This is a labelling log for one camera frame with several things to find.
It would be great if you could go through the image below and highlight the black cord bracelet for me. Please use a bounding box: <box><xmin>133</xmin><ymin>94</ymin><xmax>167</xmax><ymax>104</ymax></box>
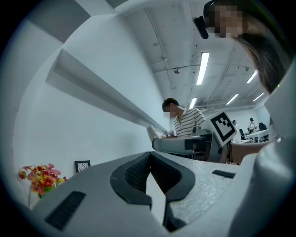
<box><xmin>227</xmin><ymin>142</ymin><xmax>234</xmax><ymax>164</ymax></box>

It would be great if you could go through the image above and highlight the black picture frame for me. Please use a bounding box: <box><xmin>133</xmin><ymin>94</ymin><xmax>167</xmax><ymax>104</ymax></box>
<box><xmin>74</xmin><ymin>160</ymin><xmax>91</xmax><ymax>173</ymax></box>

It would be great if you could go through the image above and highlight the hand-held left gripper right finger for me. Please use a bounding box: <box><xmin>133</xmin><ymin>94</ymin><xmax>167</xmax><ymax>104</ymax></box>
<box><xmin>150</xmin><ymin>152</ymin><xmax>252</xmax><ymax>232</ymax></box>

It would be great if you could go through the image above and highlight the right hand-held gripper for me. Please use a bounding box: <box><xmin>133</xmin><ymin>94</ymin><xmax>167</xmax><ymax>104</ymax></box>
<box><xmin>147</xmin><ymin>110</ymin><xmax>239</xmax><ymax>162</ymax></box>

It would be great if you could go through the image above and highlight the white office table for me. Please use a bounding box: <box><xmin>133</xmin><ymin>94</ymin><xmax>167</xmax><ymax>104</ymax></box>
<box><xmin>244</xmin><ymin>129</ymin><xmax>270</xmax><ymax>142</ymax></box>

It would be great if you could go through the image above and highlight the colourful artificial flower bouquet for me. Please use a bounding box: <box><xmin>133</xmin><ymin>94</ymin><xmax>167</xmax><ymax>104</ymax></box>
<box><xmin>18</xmin><ymin>163</ymin><xmax>68</xmax><ymax>200</ymax></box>

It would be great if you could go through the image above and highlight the black head-mounted camera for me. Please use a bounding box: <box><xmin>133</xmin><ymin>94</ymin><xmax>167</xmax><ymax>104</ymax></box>
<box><xmin>193</xmin><ymin>16</ymin><xmax>210</xmax><ymax>39</ymax></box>

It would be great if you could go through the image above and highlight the person's right forearm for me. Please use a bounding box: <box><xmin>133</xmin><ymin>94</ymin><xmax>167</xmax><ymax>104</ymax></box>
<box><xmin>219</xmin><ymin>138</ymin><xmax>278</xmax><ymax>165</ymax></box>

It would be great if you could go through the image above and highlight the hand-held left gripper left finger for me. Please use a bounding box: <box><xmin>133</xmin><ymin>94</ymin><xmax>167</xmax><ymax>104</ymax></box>
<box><xmin>32</xmin><ymin>151</ymin><xmax>176</xmax><ymax>237</ymax></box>

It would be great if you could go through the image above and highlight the person's head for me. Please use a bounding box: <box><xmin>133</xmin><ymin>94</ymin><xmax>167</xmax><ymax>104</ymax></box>
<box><xmin>203</xmin><ymin>0</ymin><xmax>266</xmax><ymax>39</ymax></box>

